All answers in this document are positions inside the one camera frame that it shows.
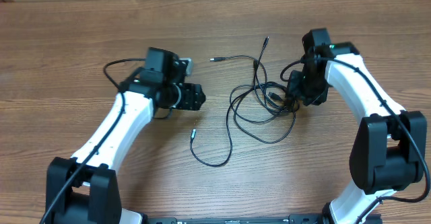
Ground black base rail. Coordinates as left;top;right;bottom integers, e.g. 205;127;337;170
143;214;329;224

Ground black USB cable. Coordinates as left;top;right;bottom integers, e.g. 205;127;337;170
189;82;300;168

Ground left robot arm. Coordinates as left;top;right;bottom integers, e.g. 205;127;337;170
40;47;205;223

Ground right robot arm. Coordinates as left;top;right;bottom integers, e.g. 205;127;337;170
286;28;430;223

